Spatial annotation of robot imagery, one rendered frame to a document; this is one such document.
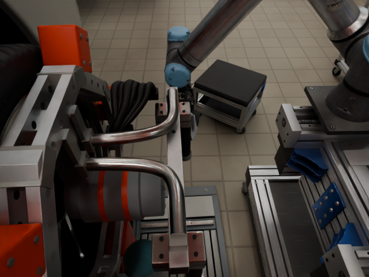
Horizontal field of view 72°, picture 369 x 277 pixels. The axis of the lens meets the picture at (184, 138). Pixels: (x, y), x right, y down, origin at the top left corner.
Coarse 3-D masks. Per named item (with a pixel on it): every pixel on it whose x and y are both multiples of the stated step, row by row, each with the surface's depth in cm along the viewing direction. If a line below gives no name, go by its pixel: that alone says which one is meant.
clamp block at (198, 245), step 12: (156, 240) 43; (168, 240) 43; (192, 240) 43; (204, 240) 43; (156, 252) 42; (168, 252) 42; (192, 252) 42; (204, 252) 42; (156, 264) 41; (168, 264) 41; (192, 264) 42; (204, 264) 43
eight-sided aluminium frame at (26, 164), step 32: (32, 96) 41; (64, 96) 42; (96, 96) 67; (32, 128) 40; (64, 128) 41; (96, 128) 77; (0, 160) 33; (32, 160) 33; (0, 192) 33; (32, 192) 33; (0, 224) 33
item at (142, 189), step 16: (96, 176) 55; (112, 176) 55; (128, 176) 55; (144, 176) 56; (64, 192) 54; (80, 192) 53; (96, 192) 54; (112, 192) 54; (128, 192) 54; (144, 192) 55; (160, 192) 55; (80, 208) 54; (96, 208) 54; (112, 208) 54; (128, 208) 54; (144, 208) 55; (160, 208) 56
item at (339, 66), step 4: (368, 0) 185; (368, 4) 187; (340, 56) 219; (336, 60) 224; (340, 60) 222; (344, 60) 221; (336, 64) 224; (340, 64) 220; (344, 64) 218; (336, 68) 228; (340, 68) 219; (344, 68) 216; (348, 68) 215; (332, 72) 234; (336, 72) 229; (340, 72) 228; (344, 72) 214
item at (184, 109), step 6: (180, 102) 66; (186, 102) 66; (156, 108) 65; (162, 108) 65; (180, 108) 65; (186, 108) 65; (156, 114) 63; (162, 114) 63; (180, 114) 63; (186, 114) 63; (156, 120) 64; (162, 120) 64; (180, 120) 65; (186, 120) 65; (180, 126) 66; (186, 126) 67
